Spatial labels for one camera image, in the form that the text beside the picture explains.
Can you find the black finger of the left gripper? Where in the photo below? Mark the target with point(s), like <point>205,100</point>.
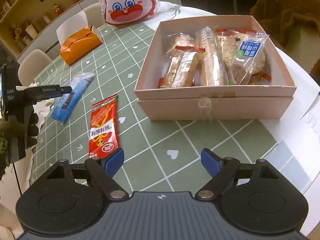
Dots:
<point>54,91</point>

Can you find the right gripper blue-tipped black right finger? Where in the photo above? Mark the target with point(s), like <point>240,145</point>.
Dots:
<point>226,172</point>

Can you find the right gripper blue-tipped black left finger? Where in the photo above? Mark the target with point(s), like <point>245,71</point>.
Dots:
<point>98,172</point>

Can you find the clear chocolate cookie packet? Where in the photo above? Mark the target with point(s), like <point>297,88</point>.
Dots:
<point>245,58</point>

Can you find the clear-wrapped cake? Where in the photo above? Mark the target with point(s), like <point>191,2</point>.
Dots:
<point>181,60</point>

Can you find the black gloved hand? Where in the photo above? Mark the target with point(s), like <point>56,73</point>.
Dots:
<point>20,131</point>

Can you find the cream printed cloth bag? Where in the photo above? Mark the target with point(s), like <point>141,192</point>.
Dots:
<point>40,111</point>

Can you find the blue wafer snack packet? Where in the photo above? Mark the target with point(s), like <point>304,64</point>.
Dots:
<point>67,102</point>

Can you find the red spicy snack packet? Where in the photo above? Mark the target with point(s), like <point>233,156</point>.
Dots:
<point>103,138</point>

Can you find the green checked tablecloth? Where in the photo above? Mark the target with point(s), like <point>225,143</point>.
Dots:
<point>159,155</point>

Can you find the orange tissue box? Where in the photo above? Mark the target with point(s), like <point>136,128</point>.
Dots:
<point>77,38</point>

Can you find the red white rabbit bag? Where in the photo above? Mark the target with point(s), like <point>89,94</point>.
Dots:
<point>123,12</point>

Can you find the long biscuit stick packet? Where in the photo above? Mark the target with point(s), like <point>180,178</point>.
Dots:
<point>211,71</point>

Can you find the brown fluffy blanket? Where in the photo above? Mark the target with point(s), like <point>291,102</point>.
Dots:
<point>278,17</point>

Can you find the wooden wall shelf unit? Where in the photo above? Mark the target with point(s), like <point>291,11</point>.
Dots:
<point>31,24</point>

